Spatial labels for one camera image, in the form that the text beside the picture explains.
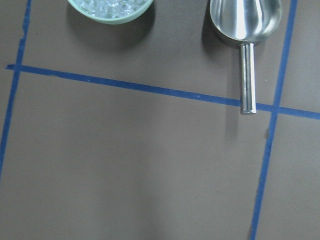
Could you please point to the green bowl of ice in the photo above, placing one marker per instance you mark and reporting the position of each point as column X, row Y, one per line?
column 111, row 12

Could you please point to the metal ice scoop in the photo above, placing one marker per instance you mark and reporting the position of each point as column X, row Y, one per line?
column 244, row 24

